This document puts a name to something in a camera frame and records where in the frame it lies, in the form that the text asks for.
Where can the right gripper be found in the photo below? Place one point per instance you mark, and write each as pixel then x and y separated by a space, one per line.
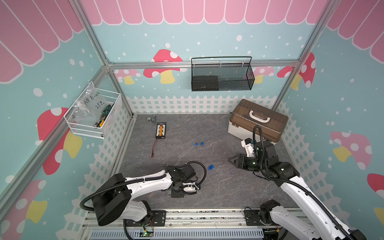
pixel 240 161

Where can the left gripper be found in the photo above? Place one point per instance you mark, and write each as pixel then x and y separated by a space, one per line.
pixel 180 194

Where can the clear test tube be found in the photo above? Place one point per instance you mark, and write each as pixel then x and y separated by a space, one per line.
pixel 168 154
pixel 186 151

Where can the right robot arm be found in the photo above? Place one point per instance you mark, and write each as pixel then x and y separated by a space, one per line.
pixel 324 225

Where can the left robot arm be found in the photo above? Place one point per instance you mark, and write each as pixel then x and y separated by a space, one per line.
pixel 117 197

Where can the brown lid storage box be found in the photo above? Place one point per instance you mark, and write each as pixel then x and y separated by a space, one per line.
pixel 247 115

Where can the black box with orange connectors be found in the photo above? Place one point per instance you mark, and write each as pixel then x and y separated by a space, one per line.
pixel 161 130

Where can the black box in mesh basket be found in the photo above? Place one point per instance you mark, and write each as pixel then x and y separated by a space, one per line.
pixel 205 83

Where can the green yellow tool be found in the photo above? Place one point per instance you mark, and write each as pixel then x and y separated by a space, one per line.
pixel 103 117

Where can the clear plastic bag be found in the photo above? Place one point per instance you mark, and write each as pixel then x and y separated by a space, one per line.
pixel 89 105

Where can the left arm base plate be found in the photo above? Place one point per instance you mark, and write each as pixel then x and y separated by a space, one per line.
pixel 154 219

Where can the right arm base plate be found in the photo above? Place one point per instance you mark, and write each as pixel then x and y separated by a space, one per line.
pixel 254 218

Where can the small grey metal bracket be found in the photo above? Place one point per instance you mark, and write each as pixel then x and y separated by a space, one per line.
pixel 152 119

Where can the black wire mesh basket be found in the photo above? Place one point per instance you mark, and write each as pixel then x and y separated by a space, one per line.
pixel 234 73

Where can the white wire basket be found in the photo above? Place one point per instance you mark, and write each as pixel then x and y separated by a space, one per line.
pixel 87 128

